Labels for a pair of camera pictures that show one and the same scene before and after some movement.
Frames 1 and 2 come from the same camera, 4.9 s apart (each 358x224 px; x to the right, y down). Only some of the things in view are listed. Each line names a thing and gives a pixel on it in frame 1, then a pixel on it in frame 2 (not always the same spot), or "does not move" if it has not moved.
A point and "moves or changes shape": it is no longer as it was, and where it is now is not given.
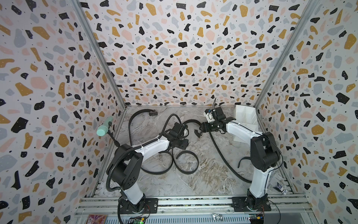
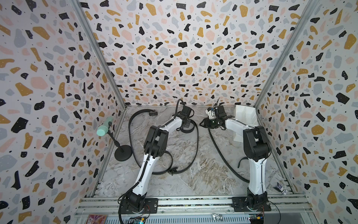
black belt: [199, 132] moves or changes shape
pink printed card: [97, 219] does not move
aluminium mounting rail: [109, 206] does not move
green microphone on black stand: [105, 128] does not move
